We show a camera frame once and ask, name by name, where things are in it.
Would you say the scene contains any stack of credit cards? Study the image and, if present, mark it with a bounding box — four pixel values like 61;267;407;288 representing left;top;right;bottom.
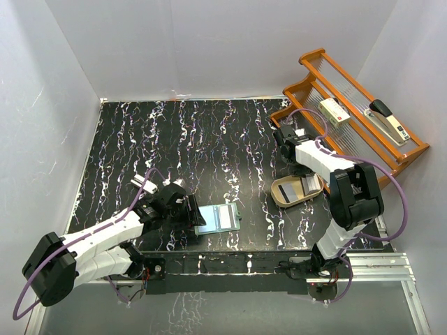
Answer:
300;174;322;196

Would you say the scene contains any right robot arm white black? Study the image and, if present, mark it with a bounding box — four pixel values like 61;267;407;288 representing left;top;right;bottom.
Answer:
273;126;384;277

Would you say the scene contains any small white black stapler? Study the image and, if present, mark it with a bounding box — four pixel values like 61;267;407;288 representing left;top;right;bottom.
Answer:
131;174;158;194

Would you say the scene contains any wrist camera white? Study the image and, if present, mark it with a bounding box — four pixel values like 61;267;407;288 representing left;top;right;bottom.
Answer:
162;179;185;188
295;128;309;140

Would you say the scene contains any white black stapler on rack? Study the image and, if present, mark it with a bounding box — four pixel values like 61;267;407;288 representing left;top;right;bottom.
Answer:
364;99;411;147

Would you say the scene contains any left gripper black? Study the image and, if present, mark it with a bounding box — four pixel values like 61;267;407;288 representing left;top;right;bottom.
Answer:
164;195;205;231

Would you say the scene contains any green card holder wallet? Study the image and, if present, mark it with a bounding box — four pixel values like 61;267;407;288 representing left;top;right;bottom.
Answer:
195;202;242;235

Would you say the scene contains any beige oval tray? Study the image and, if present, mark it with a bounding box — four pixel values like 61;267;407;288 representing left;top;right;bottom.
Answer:
270;173;323;208

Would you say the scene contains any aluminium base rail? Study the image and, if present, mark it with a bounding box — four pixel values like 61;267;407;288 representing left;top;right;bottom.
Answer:
29;274;431;334

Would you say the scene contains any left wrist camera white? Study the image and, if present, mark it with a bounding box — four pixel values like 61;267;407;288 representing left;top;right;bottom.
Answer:
162;179;185;188

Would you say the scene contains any loose card in tray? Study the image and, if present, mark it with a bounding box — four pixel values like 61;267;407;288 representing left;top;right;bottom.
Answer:
279;183;300;203

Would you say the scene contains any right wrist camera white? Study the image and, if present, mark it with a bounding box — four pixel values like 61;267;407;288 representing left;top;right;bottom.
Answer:
295;128;309;140

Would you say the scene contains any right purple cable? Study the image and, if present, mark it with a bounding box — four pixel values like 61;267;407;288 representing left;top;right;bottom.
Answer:
286;108;409;304

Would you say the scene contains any white staples box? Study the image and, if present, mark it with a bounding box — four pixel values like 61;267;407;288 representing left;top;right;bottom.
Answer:
318;98;351;128

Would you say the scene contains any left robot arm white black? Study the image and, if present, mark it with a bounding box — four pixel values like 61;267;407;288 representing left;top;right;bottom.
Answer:
22;184;206;307

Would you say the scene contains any orange wooden shelf rack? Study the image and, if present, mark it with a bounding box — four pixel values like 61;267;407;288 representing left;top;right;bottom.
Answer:
270;48;430;177

